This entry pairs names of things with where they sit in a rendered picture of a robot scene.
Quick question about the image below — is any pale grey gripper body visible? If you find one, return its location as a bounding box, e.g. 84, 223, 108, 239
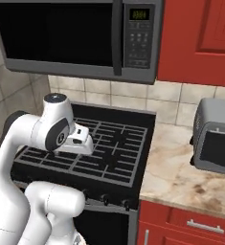
56, 134, 95, 157

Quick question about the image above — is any black gas stove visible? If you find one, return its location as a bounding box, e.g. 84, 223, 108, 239
10, 101, 157, 245

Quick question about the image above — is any black oven door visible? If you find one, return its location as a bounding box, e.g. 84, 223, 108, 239
73, 204, 139, 245

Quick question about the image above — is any red drawer front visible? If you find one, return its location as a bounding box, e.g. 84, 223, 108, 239
138, 200, 225, 245

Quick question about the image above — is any black microwave door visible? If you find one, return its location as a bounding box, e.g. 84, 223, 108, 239
0, 0, 124, 74

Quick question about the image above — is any red base cupboard door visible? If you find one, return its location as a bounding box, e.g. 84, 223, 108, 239
136, 221, 225, 245

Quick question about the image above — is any grey microwave oven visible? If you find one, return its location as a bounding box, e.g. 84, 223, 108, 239
0, 0, 166, 86

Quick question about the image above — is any grey toaster oven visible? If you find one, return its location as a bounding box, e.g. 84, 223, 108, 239
189, 97, 225, 177

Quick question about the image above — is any dark grey microwave door handle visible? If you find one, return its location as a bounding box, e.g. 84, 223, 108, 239
111, 0, 124, 77

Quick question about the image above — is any silver drawer handle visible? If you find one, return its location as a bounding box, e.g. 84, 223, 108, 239
186, 218, 225, 235

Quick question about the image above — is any red wall cupboard door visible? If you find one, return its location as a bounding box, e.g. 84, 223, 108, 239
157, 0, 225, 88

